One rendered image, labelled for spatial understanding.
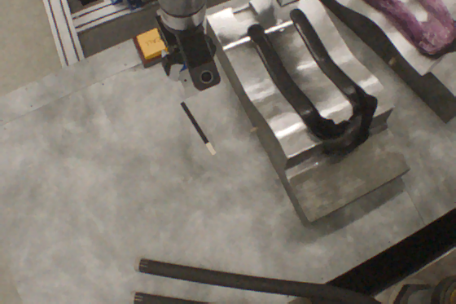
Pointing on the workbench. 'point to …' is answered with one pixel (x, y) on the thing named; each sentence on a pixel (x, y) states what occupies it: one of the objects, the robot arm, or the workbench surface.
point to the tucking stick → (198, 129)
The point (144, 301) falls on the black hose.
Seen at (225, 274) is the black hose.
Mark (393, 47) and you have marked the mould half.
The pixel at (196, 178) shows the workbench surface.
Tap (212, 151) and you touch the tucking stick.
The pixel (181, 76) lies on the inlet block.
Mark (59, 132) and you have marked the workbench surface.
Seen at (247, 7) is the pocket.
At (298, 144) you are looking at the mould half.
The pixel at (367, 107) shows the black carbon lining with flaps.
